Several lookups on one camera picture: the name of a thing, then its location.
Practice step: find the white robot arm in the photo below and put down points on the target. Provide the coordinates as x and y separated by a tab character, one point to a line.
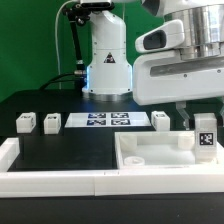
109	73

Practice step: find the white square table top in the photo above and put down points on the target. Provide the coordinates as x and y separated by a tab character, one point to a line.
148	150

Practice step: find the white U-shaped fence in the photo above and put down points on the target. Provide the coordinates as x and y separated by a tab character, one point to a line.
102	182

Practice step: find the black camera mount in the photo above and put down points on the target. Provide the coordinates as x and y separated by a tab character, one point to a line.
79	13

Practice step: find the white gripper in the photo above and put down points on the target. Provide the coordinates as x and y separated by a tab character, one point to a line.
167	71

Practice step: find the white marker sheet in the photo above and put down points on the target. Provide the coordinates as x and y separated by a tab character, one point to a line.
107	119

